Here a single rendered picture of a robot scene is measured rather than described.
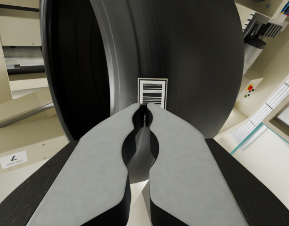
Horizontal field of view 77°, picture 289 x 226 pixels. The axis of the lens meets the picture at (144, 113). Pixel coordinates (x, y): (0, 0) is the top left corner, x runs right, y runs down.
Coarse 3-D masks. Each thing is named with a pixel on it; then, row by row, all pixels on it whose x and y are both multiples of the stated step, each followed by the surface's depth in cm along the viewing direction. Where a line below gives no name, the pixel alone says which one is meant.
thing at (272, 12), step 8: (240, 0) 46; (248, 0) 45; (256, 0) 43; (264, 0) 42; (272, 0) 41; (280, 0) 40; (288, 0) 41; (248, 8) 45; (256, 8) 44; (264, 8) 42; (272, 8) 41; (280, 8) 41; (272, 16) 42
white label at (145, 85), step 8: (144, 80) 24; (152, 80) 24; (160, 80) 24; (144, 88) 25; (152, 88) 25; (160, 88) 25; (144, 96) 25; (152, 96) 25; (160, 96) 25; (160, 104) 25
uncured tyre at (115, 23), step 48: (48, 0) 46; (96, 0) 26; (144, 0) 23; (192, 0) 26; (48, 48) 57; (96, 48) 74; (144, 48) 24; (192, 48) 25; (240, 48) 34; (96, 96) 77; (192, 96) 27; (144, 144) 29
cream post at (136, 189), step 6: (240, 6) 51; (240, 12) 53; (246, 12) 55; (240, 18) 56; (246, 18) 58; (132, 186) 117; (138, 186) 119; (132, 192) 121; (138, 192) 131; (132, 198) 133; (132, 204) 148
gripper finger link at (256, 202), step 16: (208, 144) 8; (224, 160) 7; (224, 176) 6; (240, 176) 6; (240, 192) 6; (256, 192) 6; (272, 192) 6; (240, 208) 5; (256, 208) 5; (272, 208) 5; (256, 224) 5; (272, 224) 5; (288, 224) 5
